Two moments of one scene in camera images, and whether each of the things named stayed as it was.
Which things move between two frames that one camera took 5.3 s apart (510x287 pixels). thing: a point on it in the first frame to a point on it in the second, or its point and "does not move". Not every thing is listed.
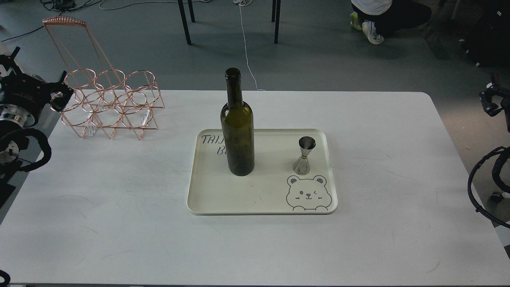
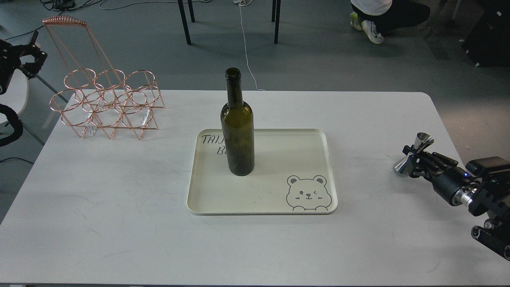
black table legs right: [277, 16] does not move
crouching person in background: [375, 18] does not move
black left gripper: [28, 91] to [10, 56]
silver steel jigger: [301, 167] to [422, 140]
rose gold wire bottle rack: [95, 99] does not move
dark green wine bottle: [237, 123] does not move
